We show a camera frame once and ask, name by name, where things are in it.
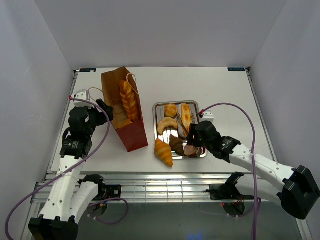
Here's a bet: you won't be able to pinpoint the steel serving tongs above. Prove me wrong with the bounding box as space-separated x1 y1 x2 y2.
177 113 203 158

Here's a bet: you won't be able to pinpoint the brown red paper bag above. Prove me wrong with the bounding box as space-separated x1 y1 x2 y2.
101 66 148 152

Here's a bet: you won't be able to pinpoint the white toasted oval loaf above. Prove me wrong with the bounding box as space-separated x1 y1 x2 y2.
178 103 192 138

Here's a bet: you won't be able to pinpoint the long twisted glazed bread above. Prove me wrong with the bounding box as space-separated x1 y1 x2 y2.
119 80 140 122

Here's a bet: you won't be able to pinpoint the short twisted glazed bread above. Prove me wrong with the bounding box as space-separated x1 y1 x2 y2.
118 118 133 128

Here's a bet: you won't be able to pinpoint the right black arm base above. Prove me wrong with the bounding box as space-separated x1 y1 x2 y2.
206 183 241 200

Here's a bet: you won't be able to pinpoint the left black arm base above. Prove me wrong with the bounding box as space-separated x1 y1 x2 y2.
95 184 122 201

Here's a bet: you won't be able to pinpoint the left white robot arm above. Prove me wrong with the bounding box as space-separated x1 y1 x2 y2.
28 98 114 240

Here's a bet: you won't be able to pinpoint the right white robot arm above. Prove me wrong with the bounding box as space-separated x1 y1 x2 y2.
187 121 320 220

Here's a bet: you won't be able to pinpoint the sugar coated pink donut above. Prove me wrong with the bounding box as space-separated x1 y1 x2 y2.
184 145 199 157

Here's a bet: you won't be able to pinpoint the dark chocolate croissant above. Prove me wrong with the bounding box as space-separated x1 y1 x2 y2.
169 134 185 156

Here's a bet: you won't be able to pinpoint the steel rectangular tray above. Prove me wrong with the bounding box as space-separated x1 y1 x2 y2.
152 100 200 148

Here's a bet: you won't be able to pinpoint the pale curved croissant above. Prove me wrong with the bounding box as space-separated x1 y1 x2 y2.
157 117 178 135

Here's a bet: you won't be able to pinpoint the striped orange croissant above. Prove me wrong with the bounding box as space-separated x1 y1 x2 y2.
154 138 174 168

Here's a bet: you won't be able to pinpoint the round golden bun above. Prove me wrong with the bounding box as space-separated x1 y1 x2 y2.
164 103 178 118

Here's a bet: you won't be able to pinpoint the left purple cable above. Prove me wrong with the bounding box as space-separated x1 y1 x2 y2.
4 98 129 240

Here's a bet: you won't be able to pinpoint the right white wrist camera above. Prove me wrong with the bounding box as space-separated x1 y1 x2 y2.
199 110 215 123

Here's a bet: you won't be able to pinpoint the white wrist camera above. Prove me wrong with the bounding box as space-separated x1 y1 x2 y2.
69 89 92 102
199 110 215 123

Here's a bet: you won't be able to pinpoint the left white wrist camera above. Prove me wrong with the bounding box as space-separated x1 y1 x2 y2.
69 89 92 102

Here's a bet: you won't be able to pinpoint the aluminium frame rail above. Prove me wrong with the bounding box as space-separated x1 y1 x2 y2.
31 172 301 204

